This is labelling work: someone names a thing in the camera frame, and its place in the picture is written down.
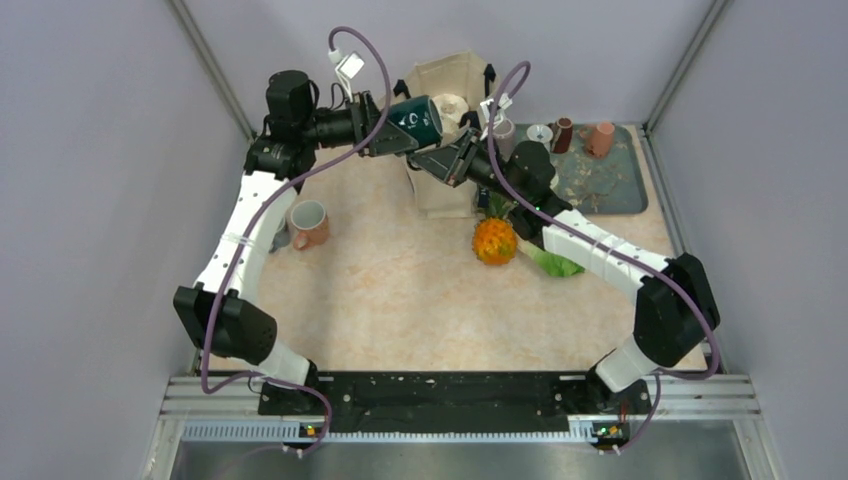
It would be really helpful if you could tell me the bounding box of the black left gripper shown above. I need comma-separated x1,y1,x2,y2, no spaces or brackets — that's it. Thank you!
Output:
302,90,420,157

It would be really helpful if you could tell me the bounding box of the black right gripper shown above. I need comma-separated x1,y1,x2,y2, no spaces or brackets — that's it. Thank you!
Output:
409,129,525,207

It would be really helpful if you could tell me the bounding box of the dark teal mug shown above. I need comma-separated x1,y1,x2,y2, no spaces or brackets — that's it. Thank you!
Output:
388,95,443,148

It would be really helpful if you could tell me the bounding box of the white footed mug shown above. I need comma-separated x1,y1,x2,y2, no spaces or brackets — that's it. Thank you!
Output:
525,124,553,152

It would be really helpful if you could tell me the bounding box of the salmon pink mug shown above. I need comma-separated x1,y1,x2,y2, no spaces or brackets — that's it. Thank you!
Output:
290,200,330,251

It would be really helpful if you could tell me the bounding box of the blue-grey patterned mug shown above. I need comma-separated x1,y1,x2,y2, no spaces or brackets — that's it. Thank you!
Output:
268,218,291,254

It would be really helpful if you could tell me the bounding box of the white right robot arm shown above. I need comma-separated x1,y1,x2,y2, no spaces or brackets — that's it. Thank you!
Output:
406,129,720,412

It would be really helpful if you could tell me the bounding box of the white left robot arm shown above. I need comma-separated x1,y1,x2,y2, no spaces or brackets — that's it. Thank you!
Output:
173,70,442,414

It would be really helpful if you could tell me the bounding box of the lilac mug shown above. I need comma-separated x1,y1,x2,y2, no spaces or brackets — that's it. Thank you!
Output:
491,118,516,161

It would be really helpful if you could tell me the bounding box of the dark brown mug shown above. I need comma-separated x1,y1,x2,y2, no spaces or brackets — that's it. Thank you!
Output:
548,117,574,154

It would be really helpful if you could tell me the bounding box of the terracotta pink mug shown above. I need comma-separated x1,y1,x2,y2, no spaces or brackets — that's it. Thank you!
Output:
579,121,616,159

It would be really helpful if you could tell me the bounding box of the cream item inside bag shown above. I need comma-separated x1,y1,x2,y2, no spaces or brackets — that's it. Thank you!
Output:
432,93,469,144

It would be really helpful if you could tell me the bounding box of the orange toy pineapple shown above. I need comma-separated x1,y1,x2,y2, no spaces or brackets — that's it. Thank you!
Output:
471,192,518,266

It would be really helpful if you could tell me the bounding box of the cream canvas tote bag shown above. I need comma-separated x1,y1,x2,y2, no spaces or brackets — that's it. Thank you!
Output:
392,50,497,219

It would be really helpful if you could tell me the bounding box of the green toy lettuce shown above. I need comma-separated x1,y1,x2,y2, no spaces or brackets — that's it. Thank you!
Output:
517,239,585,278

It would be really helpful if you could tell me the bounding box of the teal floral tray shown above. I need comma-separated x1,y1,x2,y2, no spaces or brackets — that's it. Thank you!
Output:
549,124,649,215

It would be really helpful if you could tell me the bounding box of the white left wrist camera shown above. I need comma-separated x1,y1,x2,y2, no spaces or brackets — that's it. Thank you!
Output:
328,49,365,101

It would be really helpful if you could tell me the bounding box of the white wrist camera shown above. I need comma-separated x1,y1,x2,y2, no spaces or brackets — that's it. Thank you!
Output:
477,93,512,139
328,49,365,101

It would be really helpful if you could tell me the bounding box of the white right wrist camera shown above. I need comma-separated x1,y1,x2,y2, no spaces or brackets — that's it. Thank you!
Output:
477,93,512,139

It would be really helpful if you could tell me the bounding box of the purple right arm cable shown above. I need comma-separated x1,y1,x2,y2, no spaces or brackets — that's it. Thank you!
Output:
485,60,722,455

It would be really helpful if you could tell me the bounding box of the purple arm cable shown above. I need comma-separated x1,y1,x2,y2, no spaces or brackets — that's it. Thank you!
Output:
199,25,393,458
485,60,722,455

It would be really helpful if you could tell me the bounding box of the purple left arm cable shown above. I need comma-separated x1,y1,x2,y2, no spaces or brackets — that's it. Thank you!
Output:
199,25,393,458

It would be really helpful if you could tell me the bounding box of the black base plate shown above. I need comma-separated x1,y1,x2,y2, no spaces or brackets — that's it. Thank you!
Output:
258,371,651,434

